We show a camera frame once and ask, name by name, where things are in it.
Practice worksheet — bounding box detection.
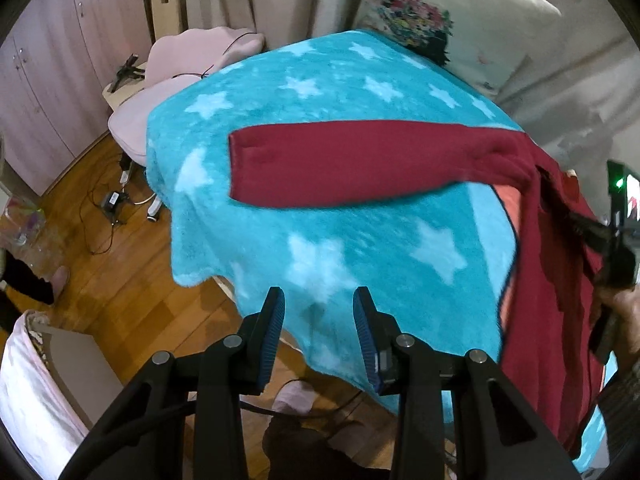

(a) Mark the dark red knit garment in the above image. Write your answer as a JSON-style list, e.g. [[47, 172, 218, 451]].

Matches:
[[229, 120, 605, 455]]

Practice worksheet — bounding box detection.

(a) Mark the grey knit sleeve forearm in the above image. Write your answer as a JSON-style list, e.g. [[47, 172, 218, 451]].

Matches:
[[598, 360, 639, 479]]

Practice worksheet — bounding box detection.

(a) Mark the person's right hand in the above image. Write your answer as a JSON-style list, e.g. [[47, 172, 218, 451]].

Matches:
[[596, 284, 640, 372]]

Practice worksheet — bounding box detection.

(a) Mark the pink white fabric bin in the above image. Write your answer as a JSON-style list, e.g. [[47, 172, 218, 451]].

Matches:
[[1, 310, 122, 479]]

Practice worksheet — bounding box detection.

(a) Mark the beige curtain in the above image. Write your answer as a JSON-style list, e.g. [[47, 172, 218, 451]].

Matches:
[[142, 0, 637, 212]]

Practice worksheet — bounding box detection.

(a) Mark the turquoise cartoon star blanket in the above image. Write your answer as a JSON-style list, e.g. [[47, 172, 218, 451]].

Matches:
[[145, 28, 609, 474]]

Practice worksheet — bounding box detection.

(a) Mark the white power strip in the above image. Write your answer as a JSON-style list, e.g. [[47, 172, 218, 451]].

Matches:
[[146, 195, 163, 222]]

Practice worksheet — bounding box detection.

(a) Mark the black power adapter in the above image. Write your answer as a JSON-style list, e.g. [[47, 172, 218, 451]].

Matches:
[[100, 191, 131, 226]]

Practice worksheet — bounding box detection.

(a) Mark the floral white pillow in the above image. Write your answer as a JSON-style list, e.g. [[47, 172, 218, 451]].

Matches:
[[355, 0, 561, 99]]

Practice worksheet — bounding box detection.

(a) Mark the black tripod stand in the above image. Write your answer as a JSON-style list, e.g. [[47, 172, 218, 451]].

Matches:
[[108, 54, 145, 93]]

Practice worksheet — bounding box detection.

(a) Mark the pink wardrobe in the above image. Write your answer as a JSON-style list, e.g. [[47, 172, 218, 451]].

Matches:
[[1, 0, 152, 195]]

